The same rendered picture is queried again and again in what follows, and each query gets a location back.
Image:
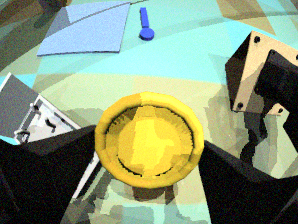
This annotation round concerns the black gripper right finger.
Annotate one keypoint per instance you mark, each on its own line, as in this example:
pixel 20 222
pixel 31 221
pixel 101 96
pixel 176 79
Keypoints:
pixel 239 194

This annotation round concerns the white dish rack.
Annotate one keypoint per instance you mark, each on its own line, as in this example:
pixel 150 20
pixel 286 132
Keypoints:
pixel 26 116

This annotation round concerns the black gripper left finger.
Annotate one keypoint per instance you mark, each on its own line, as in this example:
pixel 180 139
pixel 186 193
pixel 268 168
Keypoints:
pixel 41 176

